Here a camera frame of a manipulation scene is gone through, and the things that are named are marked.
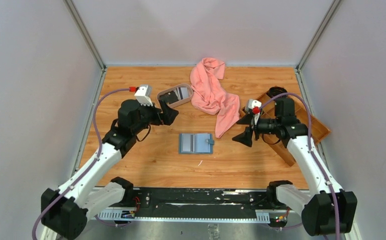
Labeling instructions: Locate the aluminium rail frame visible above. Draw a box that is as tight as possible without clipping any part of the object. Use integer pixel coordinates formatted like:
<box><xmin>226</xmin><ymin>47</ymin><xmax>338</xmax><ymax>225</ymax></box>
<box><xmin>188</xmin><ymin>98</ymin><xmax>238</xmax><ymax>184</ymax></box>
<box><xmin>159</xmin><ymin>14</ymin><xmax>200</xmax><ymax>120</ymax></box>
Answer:
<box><xmin>40</xmin><ymin>186</ymin><xmax>362</xmax><ymax>240</ymax></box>

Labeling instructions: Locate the pink oval tray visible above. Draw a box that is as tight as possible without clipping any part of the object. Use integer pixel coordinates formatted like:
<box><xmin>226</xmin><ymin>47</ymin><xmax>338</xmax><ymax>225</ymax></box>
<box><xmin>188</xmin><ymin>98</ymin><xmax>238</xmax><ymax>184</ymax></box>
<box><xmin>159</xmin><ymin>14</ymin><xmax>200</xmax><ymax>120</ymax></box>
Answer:
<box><xmin>156</xmin><ymin>83</ymin><xmax>193</xmax><ymax>108</ymax></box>

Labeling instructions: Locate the pink cloth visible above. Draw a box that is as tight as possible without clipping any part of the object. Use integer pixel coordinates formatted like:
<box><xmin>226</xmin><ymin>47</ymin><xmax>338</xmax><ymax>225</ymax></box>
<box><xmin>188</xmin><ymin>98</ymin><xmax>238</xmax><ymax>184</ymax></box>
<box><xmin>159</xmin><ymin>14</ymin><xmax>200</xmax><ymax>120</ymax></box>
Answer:
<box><xmin>190</xmin><ymin>57</ymin><xmax>240</xmax><ymax>139</ymax></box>

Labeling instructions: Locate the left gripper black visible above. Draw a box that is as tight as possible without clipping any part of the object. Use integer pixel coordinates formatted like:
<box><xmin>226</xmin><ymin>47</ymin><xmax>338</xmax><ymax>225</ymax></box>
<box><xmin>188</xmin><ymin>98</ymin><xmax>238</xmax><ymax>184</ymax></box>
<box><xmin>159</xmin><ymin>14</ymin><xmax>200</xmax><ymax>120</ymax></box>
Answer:
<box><xmin>132</xmin><ymin>99</ymin><xmax>178</xmax><ymax>135</ymax></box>

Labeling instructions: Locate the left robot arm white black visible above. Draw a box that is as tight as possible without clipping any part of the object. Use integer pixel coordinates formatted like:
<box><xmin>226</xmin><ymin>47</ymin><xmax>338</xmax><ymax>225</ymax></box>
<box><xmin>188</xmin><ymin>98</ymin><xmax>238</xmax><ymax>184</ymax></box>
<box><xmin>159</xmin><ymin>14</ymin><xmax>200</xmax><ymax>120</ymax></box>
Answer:
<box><xmin>38</xmin><ymin>99</ymin><xmax>179</xmax><ymax>240</ymax></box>

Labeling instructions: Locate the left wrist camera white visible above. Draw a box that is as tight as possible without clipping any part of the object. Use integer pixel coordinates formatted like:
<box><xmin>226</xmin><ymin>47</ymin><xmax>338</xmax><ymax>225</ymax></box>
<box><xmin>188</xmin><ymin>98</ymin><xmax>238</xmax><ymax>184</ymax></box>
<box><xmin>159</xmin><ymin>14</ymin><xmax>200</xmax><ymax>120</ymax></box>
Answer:
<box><xmin>134</xmin><ymin>84</ymin><xmax>153</xmax><ymax>107</ymax></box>

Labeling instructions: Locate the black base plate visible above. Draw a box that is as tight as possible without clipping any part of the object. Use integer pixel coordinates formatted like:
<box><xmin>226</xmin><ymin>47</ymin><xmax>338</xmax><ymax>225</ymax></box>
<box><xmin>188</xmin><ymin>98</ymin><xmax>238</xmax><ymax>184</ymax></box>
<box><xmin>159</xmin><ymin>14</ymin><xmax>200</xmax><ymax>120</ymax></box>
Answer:
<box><xmin>101</xmin><ymin>187</ymin><xmax>300</xmax><ymax>220</ymax></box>

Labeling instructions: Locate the blue leather card holder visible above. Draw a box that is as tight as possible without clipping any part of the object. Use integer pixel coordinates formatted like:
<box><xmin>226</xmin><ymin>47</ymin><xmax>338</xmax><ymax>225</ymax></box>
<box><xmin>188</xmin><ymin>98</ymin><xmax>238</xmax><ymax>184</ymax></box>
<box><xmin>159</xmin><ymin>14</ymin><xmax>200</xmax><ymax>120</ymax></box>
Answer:
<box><xmin>178</xmin><ymin>133</ymin><xmax>215</xmax><ymax>155</ymax></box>

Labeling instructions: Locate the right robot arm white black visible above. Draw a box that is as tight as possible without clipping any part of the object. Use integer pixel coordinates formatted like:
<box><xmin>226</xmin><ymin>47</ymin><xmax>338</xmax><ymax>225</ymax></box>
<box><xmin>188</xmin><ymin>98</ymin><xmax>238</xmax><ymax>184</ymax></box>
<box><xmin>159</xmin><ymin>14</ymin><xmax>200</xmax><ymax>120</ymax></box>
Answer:
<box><xmin>232</xmin><ymin>94</ymin><xmax>358</xmax><ymax>238</ymax></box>

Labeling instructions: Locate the black tape roll upper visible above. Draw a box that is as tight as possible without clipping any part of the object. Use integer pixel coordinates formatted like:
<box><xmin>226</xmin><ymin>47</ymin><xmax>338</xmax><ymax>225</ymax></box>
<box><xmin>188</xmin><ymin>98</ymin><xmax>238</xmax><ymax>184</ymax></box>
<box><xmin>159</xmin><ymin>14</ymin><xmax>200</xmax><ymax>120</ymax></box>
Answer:
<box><xmin>266</xmin><ymin>86</ymin><xmax>287</xmax><ymax>98</ymax></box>

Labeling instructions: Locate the black card left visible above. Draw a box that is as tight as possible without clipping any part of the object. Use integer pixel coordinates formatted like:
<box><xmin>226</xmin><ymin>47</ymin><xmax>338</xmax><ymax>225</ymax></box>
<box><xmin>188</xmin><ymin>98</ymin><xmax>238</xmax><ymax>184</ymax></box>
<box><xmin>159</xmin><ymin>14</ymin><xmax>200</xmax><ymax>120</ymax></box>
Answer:
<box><xmin>160</xmin><ymin>91</ymin><xmax>179</xmax><ymax>105</ymax></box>

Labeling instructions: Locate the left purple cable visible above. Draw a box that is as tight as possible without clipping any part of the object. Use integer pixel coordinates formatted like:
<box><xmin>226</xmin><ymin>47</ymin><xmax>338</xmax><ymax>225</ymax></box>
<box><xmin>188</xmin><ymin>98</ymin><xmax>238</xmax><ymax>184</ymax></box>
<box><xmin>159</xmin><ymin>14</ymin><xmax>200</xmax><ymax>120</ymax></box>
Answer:
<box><xmin>31</xmin><ymin>86</ymin><xmax>137</xmax><ymax>240</ymax></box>

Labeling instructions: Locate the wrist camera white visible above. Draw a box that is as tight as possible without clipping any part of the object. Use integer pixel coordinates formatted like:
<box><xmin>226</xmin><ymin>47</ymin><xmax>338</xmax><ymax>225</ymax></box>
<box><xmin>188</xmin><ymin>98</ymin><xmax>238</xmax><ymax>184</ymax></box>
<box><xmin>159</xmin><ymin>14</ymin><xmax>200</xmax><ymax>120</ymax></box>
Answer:
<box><xmin>134</xmin><ymin>84</ymin><xmax>153</xmax><ymax>107</ymax></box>
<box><xmin>245</xmin><ymin>99</ymin><xmax>262</xmax><ymax>126</ymax></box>

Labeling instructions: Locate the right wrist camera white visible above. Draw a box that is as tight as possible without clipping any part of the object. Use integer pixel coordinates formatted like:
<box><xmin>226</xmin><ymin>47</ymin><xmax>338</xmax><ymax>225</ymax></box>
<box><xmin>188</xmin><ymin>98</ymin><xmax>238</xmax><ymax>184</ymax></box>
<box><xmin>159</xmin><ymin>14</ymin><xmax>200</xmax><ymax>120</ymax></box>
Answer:
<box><xmin>245</xmin><ymin>99</ymin><xmax>262</xmax><ymax>126</ymax></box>

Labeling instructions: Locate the wooden compartment tray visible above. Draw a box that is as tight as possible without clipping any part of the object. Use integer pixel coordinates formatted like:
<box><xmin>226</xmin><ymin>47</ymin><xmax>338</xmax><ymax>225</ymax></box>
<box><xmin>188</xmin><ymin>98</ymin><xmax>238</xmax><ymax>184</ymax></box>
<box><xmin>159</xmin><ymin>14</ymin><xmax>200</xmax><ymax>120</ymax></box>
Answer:
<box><xmin>240</xmin><ymin>92</ymin><xmax>331</xmax><ymax>167</ymax></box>

